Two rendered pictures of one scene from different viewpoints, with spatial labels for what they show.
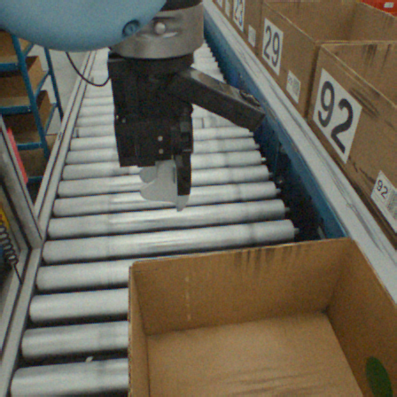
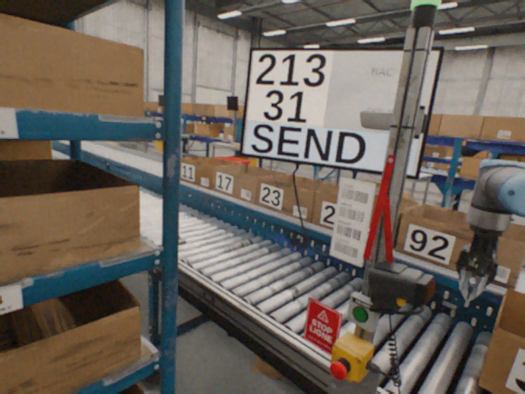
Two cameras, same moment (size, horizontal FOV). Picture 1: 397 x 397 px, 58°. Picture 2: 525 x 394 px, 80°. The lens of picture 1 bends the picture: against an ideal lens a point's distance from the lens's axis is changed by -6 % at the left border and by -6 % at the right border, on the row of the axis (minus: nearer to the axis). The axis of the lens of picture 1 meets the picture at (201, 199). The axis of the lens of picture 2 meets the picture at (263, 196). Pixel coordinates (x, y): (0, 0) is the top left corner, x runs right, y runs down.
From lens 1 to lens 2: 0.99 m
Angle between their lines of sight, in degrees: 44
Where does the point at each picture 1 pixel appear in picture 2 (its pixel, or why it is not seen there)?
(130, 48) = (504, 227)
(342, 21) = not seen: hidden behind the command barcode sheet
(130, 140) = (487, 266)
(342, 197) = not seen: hidden behind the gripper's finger
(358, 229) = (491, 288)
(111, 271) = (416, 366)
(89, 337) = not seen: outside the picture
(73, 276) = (408, 381)
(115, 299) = (441, 377)
